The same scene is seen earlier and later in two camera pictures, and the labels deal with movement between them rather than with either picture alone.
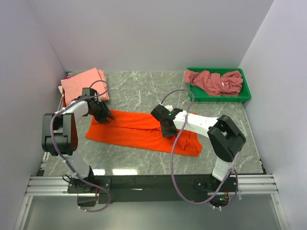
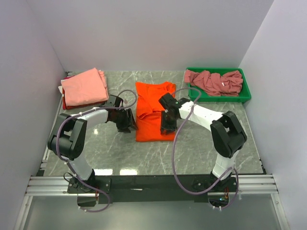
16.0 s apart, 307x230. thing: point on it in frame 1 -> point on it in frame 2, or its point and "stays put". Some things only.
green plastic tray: [195, 93] stays put
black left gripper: [102, 119] -> [129, 122]
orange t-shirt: [140, 130] -> [148, 110]
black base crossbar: [95, 189] stays put
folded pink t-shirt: [73, 86] stays put
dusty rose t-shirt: [214, 84] stays put
